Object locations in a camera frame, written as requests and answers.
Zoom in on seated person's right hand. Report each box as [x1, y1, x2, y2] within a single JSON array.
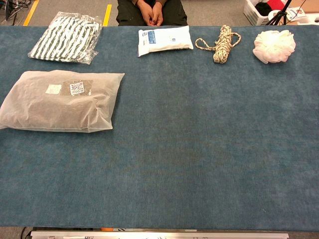
[[138, 0, 155, 26]]

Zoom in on seated person's left hand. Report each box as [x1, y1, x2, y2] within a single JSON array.
[[151, 0, 164, 27]]

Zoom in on translucent white plastic bag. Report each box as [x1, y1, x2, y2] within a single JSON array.
[[0, 69, 125, 133]]

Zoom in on seated person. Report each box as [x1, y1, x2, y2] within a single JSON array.
[[116, 0, 188, 27]]

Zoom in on green white striped bagged clothes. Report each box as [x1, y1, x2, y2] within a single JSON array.
[[27, 11, 103, 65]]

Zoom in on white pouch with blue label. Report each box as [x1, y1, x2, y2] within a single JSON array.
[[137, 25, 194, 58]]

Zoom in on white plastic laundry basket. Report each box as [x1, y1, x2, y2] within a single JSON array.
[[243, 0, 278, 26]]

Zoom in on black garment in basket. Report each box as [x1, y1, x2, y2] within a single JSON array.
[[255, 2, 273, 17]]

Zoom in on red garment in basket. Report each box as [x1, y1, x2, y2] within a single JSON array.
[[267, 0, 284, 10]]

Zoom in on black tripod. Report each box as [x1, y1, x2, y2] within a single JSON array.
[[267, 0, 295, 26]]

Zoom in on blue felt table mat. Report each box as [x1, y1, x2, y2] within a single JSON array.
[[0, 24, 319, 229]]

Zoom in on white printed plastic bag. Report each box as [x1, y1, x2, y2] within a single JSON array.
[[284, 6, 309, 22]]

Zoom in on brown cardboard box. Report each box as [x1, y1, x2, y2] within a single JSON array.
[[290, 0, 319, 14]]

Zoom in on beige speckled rope bundle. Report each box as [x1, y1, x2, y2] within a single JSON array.
[[195, 24, 242, 64]]

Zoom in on black floor cables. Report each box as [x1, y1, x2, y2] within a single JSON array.
[[0, 0, 28, 22]]

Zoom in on aluminium profile rail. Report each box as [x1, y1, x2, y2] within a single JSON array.
[[29, 230, 290, 239]]

